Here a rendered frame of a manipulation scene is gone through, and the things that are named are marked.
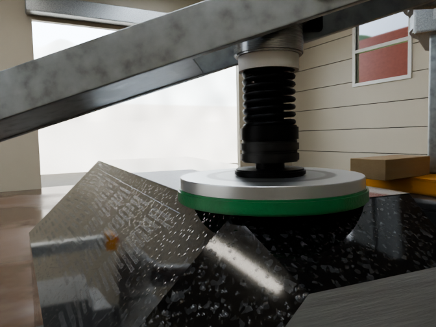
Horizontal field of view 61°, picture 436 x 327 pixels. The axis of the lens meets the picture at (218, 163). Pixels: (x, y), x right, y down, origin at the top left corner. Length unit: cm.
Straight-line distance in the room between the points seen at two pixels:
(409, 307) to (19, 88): 45
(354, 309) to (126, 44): 33
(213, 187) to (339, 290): 14
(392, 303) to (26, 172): 748
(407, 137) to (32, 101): 749
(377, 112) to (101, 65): 782
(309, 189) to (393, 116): 759
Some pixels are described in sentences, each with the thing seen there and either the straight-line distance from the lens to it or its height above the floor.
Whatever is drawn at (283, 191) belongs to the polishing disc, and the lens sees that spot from 34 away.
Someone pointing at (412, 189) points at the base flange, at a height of 75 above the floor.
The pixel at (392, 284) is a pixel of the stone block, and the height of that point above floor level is 76.
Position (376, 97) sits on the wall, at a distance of 818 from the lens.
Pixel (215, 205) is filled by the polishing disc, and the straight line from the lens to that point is 36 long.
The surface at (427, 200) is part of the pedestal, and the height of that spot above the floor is 74.
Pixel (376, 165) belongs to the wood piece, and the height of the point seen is 82.
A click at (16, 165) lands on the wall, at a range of 769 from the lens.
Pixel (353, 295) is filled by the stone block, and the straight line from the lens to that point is 35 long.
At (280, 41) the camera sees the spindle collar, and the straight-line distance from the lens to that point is 42.
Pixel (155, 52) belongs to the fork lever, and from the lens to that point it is 40.
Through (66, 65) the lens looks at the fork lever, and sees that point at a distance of 44.
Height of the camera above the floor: 89
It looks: 4 degrees down
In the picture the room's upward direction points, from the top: 1 degrees counter-clockwise
